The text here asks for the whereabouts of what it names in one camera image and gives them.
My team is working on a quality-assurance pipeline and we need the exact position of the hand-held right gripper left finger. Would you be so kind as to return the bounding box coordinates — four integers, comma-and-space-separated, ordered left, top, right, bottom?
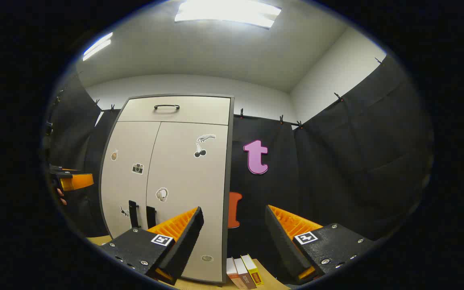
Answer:
100, 206, 205, 286

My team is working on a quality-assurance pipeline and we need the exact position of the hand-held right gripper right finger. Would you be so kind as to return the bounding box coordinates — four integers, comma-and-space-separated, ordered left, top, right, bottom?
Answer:
265, 205, 375, 284

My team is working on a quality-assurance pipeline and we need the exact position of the beige cabinet door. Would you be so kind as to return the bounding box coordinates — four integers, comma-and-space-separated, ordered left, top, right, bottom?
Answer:
146, 122, 229, 282
100, 121, 161, 239

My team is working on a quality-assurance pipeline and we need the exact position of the grey double-door shoe cabinet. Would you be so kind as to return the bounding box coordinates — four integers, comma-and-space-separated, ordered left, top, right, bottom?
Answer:
98, 94, 235, 284

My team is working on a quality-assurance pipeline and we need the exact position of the yellow book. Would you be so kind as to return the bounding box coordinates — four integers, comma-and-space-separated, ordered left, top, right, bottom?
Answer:
241, 254, 265, 286

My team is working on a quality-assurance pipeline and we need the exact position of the white and brown book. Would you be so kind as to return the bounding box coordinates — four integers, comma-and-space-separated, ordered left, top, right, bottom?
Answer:
226, 258, 249, 290

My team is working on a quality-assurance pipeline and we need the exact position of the black backdrop cloth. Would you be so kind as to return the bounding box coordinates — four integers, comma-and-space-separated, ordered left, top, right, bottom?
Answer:
43, 54, 434, 278

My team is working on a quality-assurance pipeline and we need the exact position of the narrow ceiling light panel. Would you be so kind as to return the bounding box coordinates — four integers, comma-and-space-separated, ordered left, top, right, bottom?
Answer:
82, 32, 114, 62

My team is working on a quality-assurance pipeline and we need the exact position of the large ceiling light panel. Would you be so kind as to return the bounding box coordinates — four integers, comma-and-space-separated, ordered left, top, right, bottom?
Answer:
174, 0, 282, 29

